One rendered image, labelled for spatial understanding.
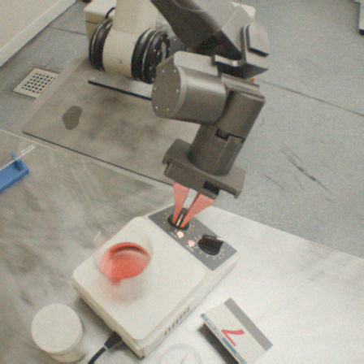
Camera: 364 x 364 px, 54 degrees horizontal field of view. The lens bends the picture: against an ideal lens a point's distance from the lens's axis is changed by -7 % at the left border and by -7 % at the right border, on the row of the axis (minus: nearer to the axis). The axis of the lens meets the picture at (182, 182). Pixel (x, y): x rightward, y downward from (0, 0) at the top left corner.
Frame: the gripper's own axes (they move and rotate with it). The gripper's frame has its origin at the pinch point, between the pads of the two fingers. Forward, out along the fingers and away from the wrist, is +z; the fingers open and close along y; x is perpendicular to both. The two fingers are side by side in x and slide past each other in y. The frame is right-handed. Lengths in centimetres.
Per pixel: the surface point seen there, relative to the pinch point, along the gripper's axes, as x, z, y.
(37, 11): 166, 21, -129
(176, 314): -11.7, 5.1, 4.5
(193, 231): 0.6, 1.4, 2.5
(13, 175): 4.6, 10.4, -28.4
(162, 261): -8.0, 1.5, 0.2
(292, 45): 200, -17, 20
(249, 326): -6.3, 7.0, 14.8
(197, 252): -3.5, 1.4, 3.8
